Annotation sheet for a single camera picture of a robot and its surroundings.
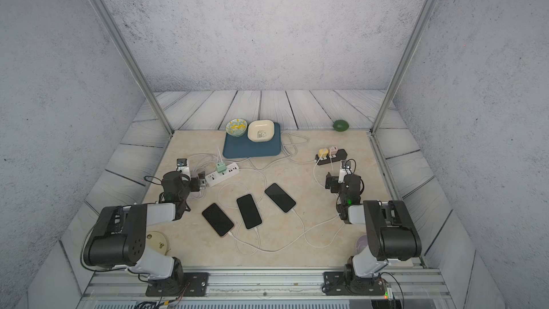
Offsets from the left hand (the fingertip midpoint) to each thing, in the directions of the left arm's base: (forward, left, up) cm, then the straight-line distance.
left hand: (196, 171), depth 94 cm
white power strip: (0, -8, -6) cm, 10 cm away
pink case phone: (-18, -11, -9) cm, 23 cm away
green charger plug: (+3, -10, -1) cm, 11 cm away
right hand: (-2, -64, 0) cm, 64 cm away
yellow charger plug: (+10, -58, 0) cm, 59 cm away
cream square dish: (+30, -27, -5) cm, 40 cm away
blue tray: (+21, -17, -8) cm, 28 cm away
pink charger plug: (+12, -63, -1) cm, 64 cm away
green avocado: (+31, -71, -3) cm, 77 cm away
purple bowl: (-30, -65, -4) cm, 72 cm away
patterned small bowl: (+32, -13, -4) cm, 35 cm away
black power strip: (+12, -68, -5) cm, 69 cm away
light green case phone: (-9, -37, -8) cm, 39 cm away
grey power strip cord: (+22, -46, -8) cm, 51 cm away
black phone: (-16, -24, -7) cm, 29 cm away
